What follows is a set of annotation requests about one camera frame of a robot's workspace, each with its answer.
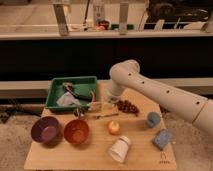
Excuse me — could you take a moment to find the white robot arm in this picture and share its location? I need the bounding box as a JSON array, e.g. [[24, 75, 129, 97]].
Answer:
[[103, 60, 213, 136]]

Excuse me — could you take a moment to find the red bowl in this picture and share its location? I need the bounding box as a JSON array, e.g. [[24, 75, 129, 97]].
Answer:
[[64, 119, 90, 145]]

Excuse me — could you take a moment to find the purple bowl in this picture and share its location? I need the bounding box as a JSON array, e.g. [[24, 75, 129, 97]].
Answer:
[[31, 116, 62, 144]]

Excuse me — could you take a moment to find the metal fork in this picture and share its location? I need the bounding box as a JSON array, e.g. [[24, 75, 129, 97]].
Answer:
[[92, 113, 119, 120]]

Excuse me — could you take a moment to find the orange yellow fruit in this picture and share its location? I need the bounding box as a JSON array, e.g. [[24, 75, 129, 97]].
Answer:
[[107, 121, 120, 135]]

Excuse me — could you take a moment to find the bunch of dark grapes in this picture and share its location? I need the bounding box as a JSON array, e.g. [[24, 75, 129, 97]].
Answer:
[[116, 100, 139, 115]]

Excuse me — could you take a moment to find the light blue cloth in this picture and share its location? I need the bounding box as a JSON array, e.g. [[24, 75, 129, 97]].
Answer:
[[57, 92, 80, 106]]

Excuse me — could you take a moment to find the green plastic tray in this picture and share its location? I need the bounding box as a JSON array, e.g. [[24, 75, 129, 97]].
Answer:
[[45, 76, 99, 112]]

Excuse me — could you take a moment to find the grey tool in tray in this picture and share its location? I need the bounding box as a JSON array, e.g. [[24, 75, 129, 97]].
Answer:
[[62, 82, 92, 101]]

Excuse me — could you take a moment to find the wooden board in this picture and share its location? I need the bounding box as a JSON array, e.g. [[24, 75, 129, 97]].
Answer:
[[24, 89, 177, 171]]

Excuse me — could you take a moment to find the white plastic cup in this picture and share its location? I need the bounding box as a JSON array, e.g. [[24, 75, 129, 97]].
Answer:
[[109, 136, 131, 163]]

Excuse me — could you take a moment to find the blue cup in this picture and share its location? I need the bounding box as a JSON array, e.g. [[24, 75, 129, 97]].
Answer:
[[146, 112, 161, 128]]

